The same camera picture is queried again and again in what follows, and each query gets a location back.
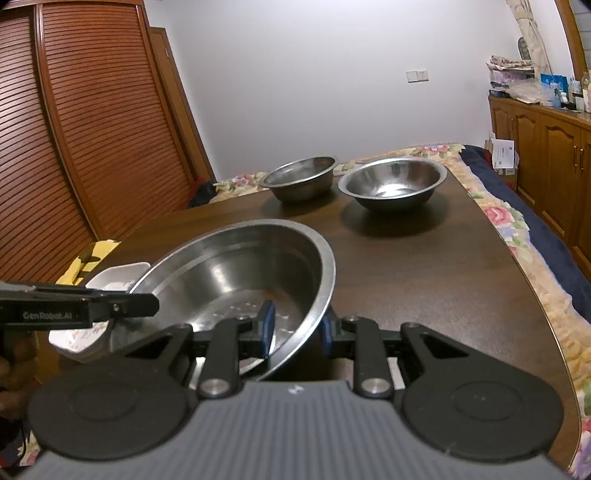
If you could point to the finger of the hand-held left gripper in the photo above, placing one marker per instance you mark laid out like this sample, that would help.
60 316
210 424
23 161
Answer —
134 305

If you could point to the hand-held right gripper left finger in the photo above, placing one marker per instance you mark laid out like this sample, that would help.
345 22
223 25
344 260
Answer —
267 328

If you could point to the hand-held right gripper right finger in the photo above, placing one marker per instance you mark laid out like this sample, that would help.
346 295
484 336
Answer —
328 338

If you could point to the large steel bowl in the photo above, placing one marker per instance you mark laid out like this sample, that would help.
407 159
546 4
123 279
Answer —
221 277

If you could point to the small deep steel bowl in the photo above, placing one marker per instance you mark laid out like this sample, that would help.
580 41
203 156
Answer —
300 184

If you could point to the medium steel bowl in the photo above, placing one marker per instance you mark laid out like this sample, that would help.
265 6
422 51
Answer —
392 184

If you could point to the person's left hand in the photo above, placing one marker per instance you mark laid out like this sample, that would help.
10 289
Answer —
16 364

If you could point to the yellow plush toy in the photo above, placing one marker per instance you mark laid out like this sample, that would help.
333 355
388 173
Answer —
104 249

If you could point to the dark clothing pile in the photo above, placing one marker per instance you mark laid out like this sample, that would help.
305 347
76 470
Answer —
203 194

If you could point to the wooden louvered wardrobe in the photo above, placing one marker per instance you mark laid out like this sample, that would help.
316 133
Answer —
92 115

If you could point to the white envelope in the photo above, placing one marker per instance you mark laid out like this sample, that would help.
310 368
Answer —
503 154

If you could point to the wooden sideboard cabinet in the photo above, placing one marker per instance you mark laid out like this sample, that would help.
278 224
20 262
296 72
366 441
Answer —
554 161

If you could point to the clutter of bottles and boxes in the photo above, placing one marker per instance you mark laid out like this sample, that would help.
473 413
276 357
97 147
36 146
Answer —
508 76

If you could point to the blue box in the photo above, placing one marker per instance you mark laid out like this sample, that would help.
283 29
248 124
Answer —
551 87

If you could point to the cream patterned curtain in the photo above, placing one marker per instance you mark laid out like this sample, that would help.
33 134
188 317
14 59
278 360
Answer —
531 27

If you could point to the white wall switch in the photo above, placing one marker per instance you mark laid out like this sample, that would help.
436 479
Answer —
417 76

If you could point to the wooden window frame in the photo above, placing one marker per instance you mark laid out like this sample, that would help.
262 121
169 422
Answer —
572 37

